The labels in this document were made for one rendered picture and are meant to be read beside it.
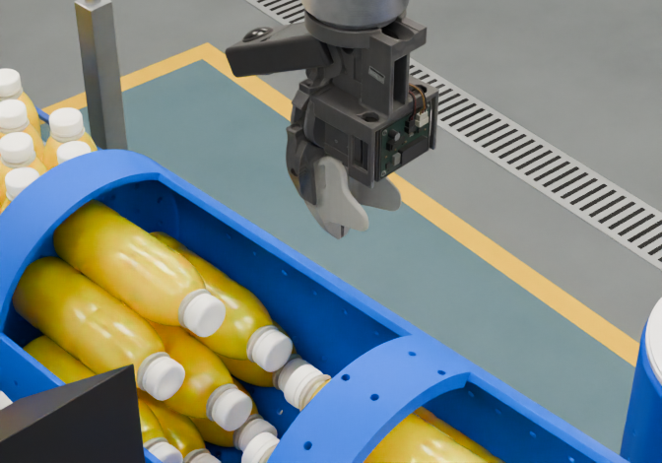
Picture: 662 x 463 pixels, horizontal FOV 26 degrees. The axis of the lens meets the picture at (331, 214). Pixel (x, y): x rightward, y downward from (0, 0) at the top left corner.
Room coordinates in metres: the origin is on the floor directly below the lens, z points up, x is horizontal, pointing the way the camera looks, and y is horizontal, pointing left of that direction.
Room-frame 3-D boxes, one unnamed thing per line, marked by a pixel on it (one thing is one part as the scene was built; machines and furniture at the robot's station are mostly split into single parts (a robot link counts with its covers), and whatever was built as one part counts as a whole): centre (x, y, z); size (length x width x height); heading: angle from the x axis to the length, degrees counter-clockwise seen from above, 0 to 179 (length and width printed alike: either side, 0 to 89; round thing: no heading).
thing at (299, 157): (0.87, 0.01, 1.45); 0.05 x 0.02 x 0.09; 135
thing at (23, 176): (1.30, 0.35, 1.09); 0.04 x 0.04 x 0.02
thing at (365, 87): (0.87, -0.02, 1.51); 0.09 x 0.08 x 0.12; 45
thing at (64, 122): (1.42, 0.32, 1.09); 0.04 x 0.04 x 0.02
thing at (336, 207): (0.86, -0.01, 1.40); 0.06 x 0.03 x 0.09; 45
